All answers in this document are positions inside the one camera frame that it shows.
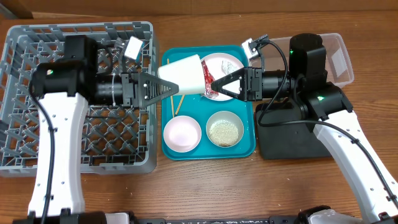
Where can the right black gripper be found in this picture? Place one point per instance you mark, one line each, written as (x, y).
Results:
(244, 75)

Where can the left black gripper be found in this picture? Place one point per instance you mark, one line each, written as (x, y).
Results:
(136, 94)

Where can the red snack wrapper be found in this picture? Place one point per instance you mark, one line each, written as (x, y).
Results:
(209, 93)

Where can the white napkin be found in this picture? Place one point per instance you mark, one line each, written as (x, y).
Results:
(227, 67)

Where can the white paper cup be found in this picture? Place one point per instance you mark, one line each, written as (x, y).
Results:
(187, 73)

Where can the metal bowl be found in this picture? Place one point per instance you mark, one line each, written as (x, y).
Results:
(229, 116)

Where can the white rice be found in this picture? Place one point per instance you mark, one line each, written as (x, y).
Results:
(223, 133)

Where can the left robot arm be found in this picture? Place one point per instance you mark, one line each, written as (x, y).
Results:
(63, 91)

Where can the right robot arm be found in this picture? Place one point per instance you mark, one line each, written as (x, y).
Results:
(299, 109)

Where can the large white plate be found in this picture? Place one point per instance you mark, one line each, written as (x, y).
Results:
(213, 62)

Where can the left wooden chopstick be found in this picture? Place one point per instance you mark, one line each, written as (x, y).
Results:
(171, 99)

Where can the wooden chopstick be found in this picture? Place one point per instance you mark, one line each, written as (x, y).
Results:
(171, 99)
(179, 105)

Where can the right wooden chopstick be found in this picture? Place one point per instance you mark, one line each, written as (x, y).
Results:
(179, 105)

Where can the teal serving tray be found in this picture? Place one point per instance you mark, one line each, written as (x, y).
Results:
(201, 108)

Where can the small pink plate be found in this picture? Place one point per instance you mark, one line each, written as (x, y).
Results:
(182, 134)

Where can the grey plastic dish rack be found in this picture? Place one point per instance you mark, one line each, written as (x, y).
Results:
(115, 140)

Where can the clear plastic bin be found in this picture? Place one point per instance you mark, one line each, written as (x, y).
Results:
(337, 65)

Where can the black plastic tray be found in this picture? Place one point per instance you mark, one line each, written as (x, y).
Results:
(294, 141)

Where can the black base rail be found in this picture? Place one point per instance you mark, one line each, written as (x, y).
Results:
(270, 220)

